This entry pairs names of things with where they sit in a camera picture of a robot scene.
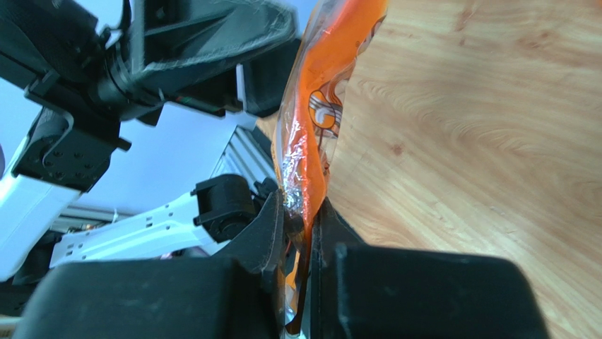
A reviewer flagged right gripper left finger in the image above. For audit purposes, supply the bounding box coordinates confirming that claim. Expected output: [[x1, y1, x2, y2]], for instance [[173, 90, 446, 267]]
[[13, 191, 285, 338]]

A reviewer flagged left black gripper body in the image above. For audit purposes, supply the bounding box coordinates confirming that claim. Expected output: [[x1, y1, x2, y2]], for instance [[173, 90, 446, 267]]
[[0, 0, 302, 127]]

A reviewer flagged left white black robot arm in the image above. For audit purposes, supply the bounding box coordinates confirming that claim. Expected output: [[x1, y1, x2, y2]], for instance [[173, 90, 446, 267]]
[[1, 1, 256, 216]]

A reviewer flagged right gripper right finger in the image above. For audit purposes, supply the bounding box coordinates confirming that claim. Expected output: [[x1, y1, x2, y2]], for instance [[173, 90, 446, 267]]
[[310, 201, 549, 338]]

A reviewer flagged orange clear razor blister pack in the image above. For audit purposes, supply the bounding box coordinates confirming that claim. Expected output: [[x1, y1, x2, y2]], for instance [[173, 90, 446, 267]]
[[272, 1, 389, 337]]

